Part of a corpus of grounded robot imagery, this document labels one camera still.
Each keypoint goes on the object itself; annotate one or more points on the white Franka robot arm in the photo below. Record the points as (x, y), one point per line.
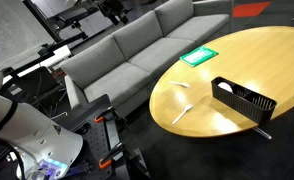
(27, 133)

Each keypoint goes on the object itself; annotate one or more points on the grey three-seat sofa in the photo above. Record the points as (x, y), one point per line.
(143, 60)

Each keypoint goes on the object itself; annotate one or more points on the white plastic fork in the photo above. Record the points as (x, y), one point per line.
(183, 113)

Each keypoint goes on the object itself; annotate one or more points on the green flat packet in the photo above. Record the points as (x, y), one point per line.
(199, 55)

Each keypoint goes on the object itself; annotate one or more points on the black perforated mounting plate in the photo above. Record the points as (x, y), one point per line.
(93, 133)

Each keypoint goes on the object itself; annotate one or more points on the white item inside basket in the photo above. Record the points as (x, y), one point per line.
(225, 86)

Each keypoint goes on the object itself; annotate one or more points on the black slatted plastic basket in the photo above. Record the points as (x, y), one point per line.
(243, 103)

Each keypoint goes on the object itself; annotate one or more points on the black equipment stand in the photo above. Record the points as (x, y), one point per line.
(73, 20)

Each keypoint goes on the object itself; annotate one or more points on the white-topped black bench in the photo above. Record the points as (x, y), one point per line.
(37, 63)

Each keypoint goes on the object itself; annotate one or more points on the metal table leg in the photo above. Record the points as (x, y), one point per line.
(263, 133)

